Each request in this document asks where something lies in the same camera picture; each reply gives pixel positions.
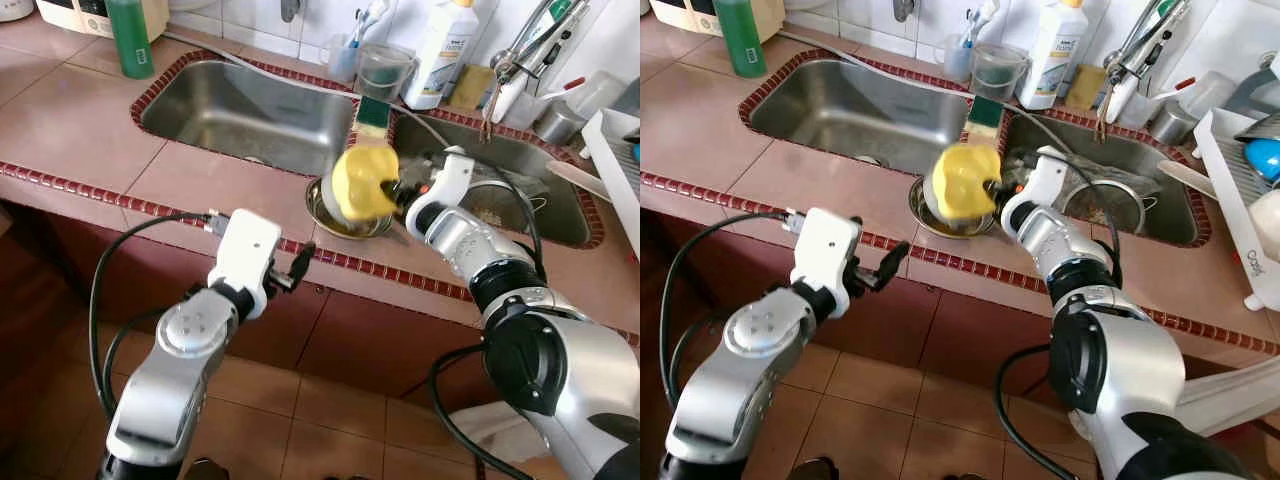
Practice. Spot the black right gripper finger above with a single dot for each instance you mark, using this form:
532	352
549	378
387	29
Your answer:
994	186
392	188

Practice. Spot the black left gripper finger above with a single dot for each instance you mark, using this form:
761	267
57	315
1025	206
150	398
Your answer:
303	265
893	266

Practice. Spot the yellow plastic bowl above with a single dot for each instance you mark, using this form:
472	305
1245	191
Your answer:
360	180
962	178

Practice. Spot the shallow steel bowl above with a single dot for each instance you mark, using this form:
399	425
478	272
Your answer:
345	228
945	228

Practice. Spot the steel mesh strainer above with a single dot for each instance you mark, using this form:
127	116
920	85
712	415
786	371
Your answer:
500	205
1105	205

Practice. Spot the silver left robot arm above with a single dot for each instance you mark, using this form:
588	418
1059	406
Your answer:
170	380
740	380

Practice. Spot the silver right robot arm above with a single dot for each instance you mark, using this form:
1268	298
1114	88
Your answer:
1150	370
560	370

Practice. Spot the green and yellow sponge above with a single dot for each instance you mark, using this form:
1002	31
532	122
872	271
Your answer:
984	115
374	115

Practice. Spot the clear small plastic bucket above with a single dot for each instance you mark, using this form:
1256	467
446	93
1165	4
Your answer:
997	72
385	72

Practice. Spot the tan sponge block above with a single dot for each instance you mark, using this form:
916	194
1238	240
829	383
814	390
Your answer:
470	87
1083	87

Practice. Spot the clear toothbrush cup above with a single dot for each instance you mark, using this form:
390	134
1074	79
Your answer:
958	60
342	60

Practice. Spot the white bottle green cap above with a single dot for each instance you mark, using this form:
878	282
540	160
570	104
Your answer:
1122	95
510	95

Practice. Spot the white bottle yellow cap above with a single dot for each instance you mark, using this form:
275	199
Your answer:
1050	55
440	55

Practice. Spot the steel sink basin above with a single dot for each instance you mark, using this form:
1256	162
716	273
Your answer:
1175	215
570	215
850	110
240	110

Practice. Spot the pale wooden spatula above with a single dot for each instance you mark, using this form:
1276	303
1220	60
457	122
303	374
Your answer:
572	178
1185	178

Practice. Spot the steel cup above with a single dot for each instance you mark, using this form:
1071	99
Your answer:
1170	123
558	123

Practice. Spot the chrome sink faucet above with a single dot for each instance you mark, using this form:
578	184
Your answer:
1140	55
530	55

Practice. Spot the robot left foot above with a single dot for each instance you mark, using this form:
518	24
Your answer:
810	470
207	470

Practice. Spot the white dish rack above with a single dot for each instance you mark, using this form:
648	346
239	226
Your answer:
1225	190
615	170

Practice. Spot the white cloth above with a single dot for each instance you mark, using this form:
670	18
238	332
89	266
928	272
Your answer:
1230	395
500	435

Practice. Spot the blue bowl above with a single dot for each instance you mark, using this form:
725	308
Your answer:
1265	160

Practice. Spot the white ceramic mug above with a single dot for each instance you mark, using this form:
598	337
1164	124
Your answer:
1265	225

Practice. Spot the green dish soap bottle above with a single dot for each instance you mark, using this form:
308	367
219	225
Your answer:
740	40
130	40

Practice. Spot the white water filter canister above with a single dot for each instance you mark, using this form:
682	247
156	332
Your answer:
15	8

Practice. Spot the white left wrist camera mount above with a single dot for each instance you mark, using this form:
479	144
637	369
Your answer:
245	250
827	250

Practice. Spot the chrome wall tap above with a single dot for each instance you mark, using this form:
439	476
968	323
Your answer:
905	8
292	8

